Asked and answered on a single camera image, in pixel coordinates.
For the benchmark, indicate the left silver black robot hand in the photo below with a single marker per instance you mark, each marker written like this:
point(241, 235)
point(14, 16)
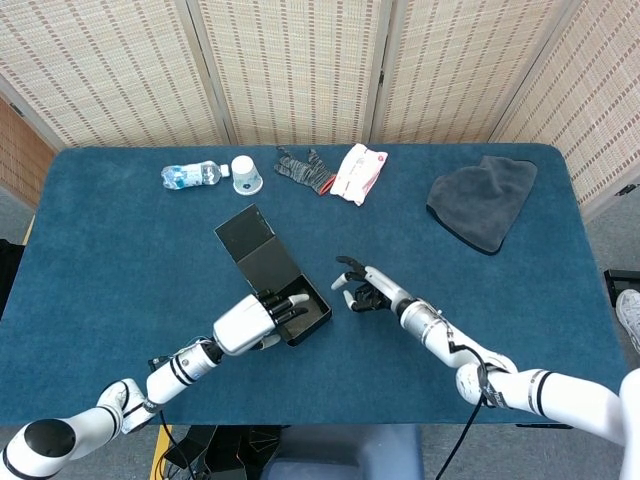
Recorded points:
point(245, 325)

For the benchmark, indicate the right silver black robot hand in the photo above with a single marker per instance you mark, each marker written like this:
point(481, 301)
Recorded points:
point(382, 290)

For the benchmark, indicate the black paper box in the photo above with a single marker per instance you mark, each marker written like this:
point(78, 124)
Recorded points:
point(272, 270)

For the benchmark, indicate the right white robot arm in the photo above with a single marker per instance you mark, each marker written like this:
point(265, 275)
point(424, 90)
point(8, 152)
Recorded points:
point(500, 380)

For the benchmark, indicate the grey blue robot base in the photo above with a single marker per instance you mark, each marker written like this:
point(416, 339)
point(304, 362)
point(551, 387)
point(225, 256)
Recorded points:
point(350, 455)

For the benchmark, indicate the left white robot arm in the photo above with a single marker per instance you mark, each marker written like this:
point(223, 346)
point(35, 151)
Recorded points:
point(165, 380)

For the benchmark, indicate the white pink wipes pack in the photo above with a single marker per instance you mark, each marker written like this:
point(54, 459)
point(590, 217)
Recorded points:
point(357, 175)

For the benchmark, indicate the dark grey folded cloth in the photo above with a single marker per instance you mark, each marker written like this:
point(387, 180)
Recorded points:
point(480, 205)

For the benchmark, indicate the blue carpet table cover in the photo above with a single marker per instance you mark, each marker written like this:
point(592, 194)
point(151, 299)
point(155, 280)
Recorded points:
point(125, 250)

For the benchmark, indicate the grey knit glove red cuff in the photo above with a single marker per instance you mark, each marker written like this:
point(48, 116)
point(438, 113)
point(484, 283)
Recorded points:
point(302, 170)

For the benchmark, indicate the white paper cup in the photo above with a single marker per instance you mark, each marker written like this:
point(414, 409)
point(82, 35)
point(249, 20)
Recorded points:
point(246, 175)

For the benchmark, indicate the yellow floor tape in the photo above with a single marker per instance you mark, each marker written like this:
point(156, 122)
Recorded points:
point(160, 450)

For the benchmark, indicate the clear plastic water bottle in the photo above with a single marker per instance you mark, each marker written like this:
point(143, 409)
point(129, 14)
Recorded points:
point(190, 175)

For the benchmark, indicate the black screen hinge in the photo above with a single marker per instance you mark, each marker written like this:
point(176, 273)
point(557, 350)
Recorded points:
point(382, 78)

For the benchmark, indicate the beige woven screen panel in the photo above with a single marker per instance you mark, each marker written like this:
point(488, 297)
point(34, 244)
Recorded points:
point(600, 100)
point(100, 75)
point(465, 75)
point(295, 75)

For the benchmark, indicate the black bulky object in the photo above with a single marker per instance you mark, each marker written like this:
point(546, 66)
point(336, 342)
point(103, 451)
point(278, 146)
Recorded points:
point(10, 270)

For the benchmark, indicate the white sneaker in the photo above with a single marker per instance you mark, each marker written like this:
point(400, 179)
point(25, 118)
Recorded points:
point(629, 317)

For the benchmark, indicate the orange woven screen panel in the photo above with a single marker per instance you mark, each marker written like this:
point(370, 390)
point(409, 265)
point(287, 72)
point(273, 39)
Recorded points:
point(20, 160)

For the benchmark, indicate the black table bracket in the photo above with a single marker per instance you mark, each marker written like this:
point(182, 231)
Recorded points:
point(545, 426)

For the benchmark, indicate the black metal frame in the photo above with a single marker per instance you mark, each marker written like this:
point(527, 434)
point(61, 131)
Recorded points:
point(620, 280)

